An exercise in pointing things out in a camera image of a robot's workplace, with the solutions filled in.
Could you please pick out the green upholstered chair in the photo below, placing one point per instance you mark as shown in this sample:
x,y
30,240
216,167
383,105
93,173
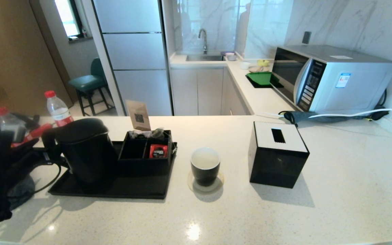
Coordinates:
x,y
87,83

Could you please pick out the large red-capped water bottle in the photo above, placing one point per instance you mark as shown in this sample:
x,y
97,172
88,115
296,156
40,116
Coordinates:
x,y
1,111

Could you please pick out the dark wall socket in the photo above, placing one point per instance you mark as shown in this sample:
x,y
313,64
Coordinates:
x,y
306,37

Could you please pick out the black serving tray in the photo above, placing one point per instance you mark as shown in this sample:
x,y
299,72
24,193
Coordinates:
x,y
131,189

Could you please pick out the black tissue box white lid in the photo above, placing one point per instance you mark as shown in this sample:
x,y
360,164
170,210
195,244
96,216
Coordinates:
x,y
277,165

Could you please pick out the small white purple cup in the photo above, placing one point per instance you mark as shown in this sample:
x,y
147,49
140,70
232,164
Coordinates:
x,y
230,56

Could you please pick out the red Nescafe sachet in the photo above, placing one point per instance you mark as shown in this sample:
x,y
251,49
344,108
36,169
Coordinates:
x,y
158,151

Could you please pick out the silver microwave oven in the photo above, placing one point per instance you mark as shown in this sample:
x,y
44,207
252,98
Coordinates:
x,y
356,84

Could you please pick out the brown QR code card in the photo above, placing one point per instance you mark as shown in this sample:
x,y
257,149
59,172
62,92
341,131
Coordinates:
x,y
137,114

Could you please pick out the small red-capped water bottle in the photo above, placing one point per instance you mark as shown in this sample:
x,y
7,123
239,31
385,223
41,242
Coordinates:
x,y
58,107

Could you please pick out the small white bowl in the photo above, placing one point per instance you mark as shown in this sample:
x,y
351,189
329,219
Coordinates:
x,y
244,65

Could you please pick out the chrome kitchen faucet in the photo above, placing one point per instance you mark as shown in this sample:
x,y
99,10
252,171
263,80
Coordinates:
x,y
205,43

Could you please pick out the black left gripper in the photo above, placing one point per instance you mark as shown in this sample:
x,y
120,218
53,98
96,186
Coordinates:
x,y
29,153

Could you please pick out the white base cabinet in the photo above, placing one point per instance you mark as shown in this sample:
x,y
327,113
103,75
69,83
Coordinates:
x,y
199,91

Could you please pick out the black electric kettle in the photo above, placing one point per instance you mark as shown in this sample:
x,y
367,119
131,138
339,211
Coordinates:
x,y
87,153

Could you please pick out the dark grey cloth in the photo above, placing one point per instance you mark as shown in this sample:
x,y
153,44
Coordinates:
x,y
24,192

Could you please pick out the black cup white inside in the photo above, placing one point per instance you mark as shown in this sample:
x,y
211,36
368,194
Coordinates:
x,y
205,174

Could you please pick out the clear glass coaster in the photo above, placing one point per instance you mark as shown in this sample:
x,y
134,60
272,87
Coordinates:
x,y
192,185

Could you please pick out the brown wooden door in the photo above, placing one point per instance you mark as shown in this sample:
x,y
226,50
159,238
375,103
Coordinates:
x,y
15,51

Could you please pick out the black compartment organizer box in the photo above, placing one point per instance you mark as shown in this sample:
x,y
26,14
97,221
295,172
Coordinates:
x,y
145,166

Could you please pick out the bright window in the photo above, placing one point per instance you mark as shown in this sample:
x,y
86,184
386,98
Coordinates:
x,y
67,18

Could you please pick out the steel kitchen sink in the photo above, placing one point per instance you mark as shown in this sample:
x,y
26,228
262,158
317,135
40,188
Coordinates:
x,y
204,58

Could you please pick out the green cutting board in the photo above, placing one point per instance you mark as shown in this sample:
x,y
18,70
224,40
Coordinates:
x,y
260,78

